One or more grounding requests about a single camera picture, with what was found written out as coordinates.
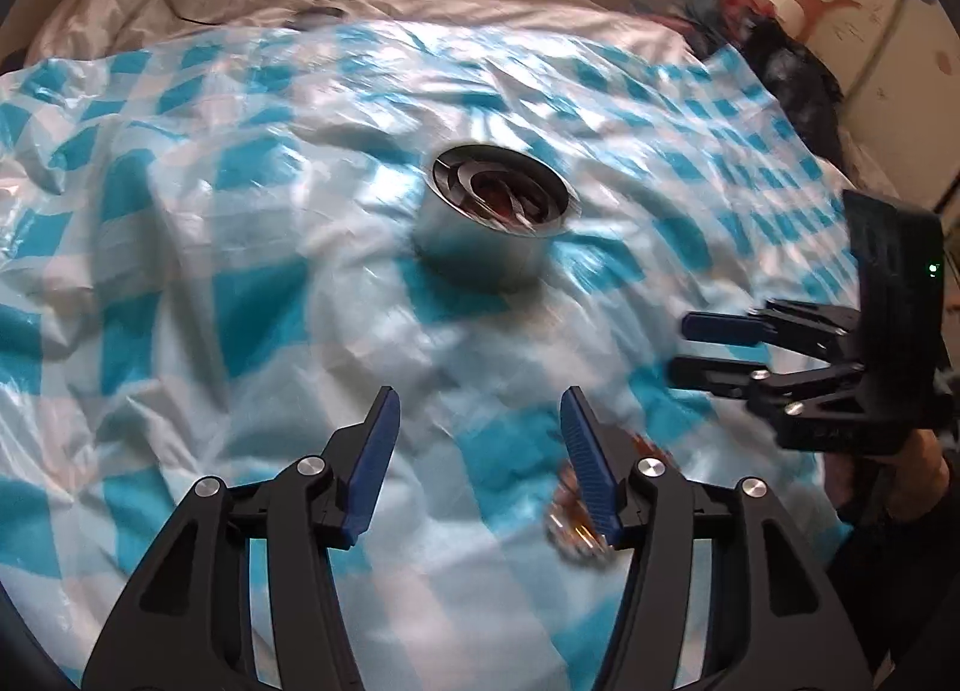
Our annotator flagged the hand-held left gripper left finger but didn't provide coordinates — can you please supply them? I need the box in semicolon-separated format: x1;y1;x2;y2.
81;385;401;691

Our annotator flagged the black plastic bag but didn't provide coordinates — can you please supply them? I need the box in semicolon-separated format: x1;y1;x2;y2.
742;19;848;159

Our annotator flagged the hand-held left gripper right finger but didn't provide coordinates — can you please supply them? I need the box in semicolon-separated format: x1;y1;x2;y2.
560;385;875;691

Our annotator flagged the person's right forearm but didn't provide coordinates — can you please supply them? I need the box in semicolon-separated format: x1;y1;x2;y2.
825;507;960;669

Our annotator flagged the blue white checked plastic sheet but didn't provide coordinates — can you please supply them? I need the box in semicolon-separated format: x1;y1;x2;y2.
0;19;863;691

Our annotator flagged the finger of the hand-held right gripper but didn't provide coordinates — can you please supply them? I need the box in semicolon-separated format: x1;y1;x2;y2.
667;355;867;422
681;299;863;354

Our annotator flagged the round metal tin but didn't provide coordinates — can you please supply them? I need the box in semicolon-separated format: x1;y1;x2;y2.
411;143;580;296

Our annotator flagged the red cord bracelet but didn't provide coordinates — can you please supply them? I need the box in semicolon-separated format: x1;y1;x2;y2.
480;184;527;221

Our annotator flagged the white bead bracelet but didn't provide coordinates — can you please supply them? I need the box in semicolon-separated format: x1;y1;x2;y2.
435;151;563;231

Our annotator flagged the person's right hand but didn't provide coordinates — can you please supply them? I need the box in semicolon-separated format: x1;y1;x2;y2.
829;427;952;534

